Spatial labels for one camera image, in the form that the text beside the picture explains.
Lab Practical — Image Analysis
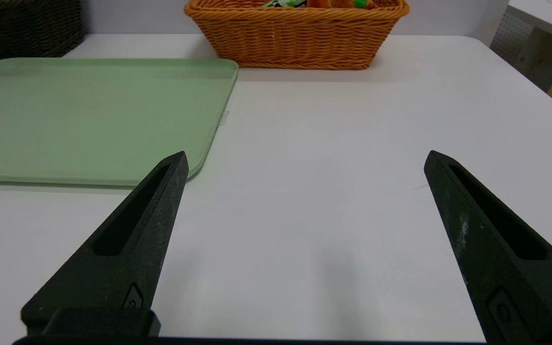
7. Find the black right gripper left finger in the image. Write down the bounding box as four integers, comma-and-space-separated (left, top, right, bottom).
21, 151, 190, 336

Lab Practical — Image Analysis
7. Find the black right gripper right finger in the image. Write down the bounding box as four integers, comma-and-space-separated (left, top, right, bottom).
424, 150, 552, 345

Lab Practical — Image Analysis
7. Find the orange snack bag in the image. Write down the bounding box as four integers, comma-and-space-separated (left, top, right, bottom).
263, 0, 377, 10

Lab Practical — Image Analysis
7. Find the dark brown wicker basket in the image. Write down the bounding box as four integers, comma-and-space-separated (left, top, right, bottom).
0, 0, 85, 66

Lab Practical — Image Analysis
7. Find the orange wicker basket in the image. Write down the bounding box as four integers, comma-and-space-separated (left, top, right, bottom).
184, 0, 410, 70

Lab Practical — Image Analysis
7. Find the light green plastic tray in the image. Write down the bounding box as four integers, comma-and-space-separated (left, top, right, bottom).
0, 57, 239, 187

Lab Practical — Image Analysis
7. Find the white background table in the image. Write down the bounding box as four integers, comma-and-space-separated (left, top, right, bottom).
489, 0, 552, 92

